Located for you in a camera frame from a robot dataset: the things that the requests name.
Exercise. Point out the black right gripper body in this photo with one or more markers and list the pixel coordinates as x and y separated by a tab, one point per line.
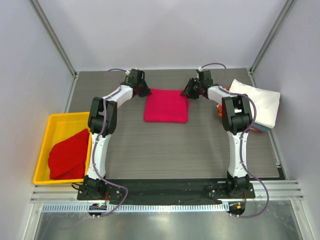
191	87

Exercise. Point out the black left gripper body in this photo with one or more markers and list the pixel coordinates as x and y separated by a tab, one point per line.
142	81

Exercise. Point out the pink t-shirt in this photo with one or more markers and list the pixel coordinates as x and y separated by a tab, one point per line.
166	106

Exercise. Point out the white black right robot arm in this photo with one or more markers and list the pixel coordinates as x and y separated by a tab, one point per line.
236	121

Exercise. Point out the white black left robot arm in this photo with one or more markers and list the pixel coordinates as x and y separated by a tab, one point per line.
102	123

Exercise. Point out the white folded t-shirt on stack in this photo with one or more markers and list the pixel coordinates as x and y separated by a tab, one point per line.
266	102

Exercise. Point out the orange folded t-shirt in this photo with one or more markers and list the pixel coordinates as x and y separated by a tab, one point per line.
219	106

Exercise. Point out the yellow plastic bin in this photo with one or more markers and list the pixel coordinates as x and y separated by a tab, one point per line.
60	126

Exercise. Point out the red t-shirt in bin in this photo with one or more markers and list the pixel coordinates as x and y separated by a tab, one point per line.
67	159

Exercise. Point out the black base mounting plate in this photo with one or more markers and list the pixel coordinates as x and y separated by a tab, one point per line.
162	192

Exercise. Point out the left aluminium frame post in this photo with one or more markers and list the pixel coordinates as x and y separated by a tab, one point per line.
52	35

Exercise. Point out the aluminium frame post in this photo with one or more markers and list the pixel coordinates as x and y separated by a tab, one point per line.
52	35
279	21

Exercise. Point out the right aluminium frame post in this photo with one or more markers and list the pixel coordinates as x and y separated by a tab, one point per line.
279	21

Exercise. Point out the white slotted cable duct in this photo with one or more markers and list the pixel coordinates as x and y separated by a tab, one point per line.
90	207

